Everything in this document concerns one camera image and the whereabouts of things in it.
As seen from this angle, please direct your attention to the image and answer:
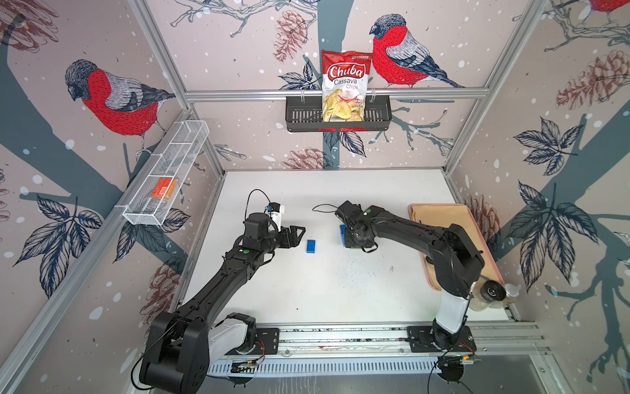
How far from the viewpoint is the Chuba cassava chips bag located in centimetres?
86

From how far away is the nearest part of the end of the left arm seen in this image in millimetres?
744

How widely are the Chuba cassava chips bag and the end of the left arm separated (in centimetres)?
46
